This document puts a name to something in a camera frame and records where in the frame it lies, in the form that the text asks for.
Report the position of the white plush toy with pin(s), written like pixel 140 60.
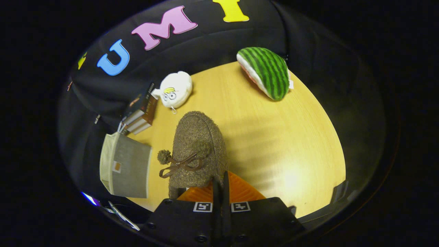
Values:
pixel 176 89

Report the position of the white cover book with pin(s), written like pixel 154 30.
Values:
pixel 121 127

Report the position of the orange cloth clip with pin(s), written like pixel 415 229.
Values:
pixel 69 85

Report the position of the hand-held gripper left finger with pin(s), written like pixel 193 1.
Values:
pixel 185 223

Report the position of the dark cover book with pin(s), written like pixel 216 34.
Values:
pixel 140 99

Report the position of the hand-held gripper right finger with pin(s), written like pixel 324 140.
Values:
pixel 257 221

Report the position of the grey fabric storage box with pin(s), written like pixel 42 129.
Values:
pixel 132 171

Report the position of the brown fuzzy slipper shoe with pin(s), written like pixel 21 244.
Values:
pixel 199 137

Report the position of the brown cover book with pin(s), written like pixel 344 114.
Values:
pixel 142 116
pixel 139 128

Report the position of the watermelon slice plush toy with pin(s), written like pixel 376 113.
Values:
pixel 269 72

